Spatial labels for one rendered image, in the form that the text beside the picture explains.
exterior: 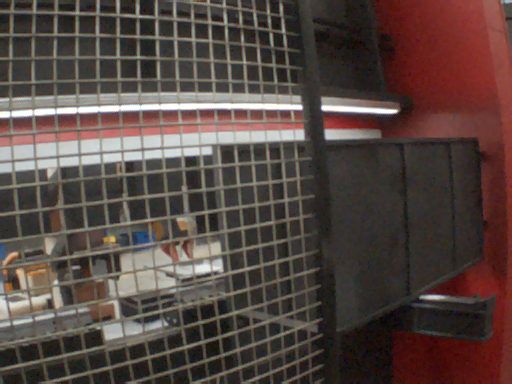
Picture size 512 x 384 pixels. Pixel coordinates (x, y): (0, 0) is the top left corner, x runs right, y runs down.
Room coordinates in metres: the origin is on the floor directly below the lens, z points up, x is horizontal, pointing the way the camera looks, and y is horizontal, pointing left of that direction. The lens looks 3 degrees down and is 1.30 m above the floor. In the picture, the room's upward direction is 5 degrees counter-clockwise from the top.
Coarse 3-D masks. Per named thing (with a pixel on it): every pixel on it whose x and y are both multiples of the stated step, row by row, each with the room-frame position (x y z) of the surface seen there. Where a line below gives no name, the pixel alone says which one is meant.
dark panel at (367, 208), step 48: (240, 144) 0.92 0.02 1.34; (288, 144) 1.00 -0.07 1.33; (336, 144) 1.10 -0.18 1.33; (384, 144) 1.23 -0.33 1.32; (432, 144) 1.40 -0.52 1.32; (288, 192) 1.00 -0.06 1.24; (336, 192) 1.10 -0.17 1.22; (384, 192) 1.22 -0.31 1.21; (432, 192) 1.38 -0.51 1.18; (480, 192) 1.62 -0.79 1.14; (240, 240) 0.92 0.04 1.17; (336, 240) 1.09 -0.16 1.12; (384, 240) 1.21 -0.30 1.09; (432, 240) 1.38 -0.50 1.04; (480, 240) 1.62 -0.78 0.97; (240, 288) 0.92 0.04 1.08; (288, 288) 0.99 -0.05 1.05; (336, 288) 1.09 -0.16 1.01; (384, 288) 1.21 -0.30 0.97; (432, 288) 1.36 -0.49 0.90; (240, 336) 0.90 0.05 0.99
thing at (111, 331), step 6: (114, 324) 1.01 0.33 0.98; (120, 324) 1.01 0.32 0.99; (126, 324) 1.01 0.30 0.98; (132, 324) 1.01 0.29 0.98; (138, 324) 1.01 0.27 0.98; (144, 324) 1.01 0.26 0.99; (150, 324) 1.01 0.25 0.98; (156, 324) 1.01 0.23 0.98; (108, 330) 0.97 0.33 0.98; (114, 330) 0.97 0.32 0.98; (120, 330) 0.97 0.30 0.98; (126, 330) 0.97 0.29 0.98; (132, 330) 0.97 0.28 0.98; (138, 330) 0.97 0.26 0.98; (108, 336) 0.93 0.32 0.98; (114, 336) 0.93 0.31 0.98; (120, 336) 0.93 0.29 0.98
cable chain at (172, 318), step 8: (208, 296) 1.03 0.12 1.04; (176, 304) 0.97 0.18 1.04; (184, 304) 0.99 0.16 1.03; (200, 304) 1.00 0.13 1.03; (208, 304) 0.97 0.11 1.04; (224, 304) 0.99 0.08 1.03; (168, 312) 0.95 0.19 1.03; (176, 312) 0.96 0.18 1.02; (184, 312) 0.93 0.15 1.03; (192, 312) 0.94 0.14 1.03; (200, 312) 0.95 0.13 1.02; (208, 312) 0.97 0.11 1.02; (224, 312) 0.99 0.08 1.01; (168, 320) 0.95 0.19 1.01; (176, 320) 0.93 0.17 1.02; (184, 320) 0.93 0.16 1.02; (192, 320) 0.94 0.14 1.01
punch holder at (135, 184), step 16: (160, 160) 1.36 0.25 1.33; (176, 160) 1.40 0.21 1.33; (128, 176) 1.34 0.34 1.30; (160, 176) 1.36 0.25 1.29; (176, 176) 1.39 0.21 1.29; (128, 192) 1.34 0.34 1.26; (144, 192) 1.32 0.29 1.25; (160, 192) 1.36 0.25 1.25; (144, 208) 1.32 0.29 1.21; (160, 208) 1.35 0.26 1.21; (176, 208) 1.39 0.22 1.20
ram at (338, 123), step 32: (0, 128) 1.07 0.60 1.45; (32, 128) 1.12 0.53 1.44; (64, 128) 1.18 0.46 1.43; (128, 128) 1.30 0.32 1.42; (192, 128) 1.43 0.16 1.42; (224, 128) 1.51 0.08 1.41; (256, 128) 1.59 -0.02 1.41; (288, 128) 1.68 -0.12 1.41; (352, 128) 1.90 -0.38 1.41; (64, 160) 1.18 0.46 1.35; (96, 160) 1.24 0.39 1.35; (128, 160) 1.30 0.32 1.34
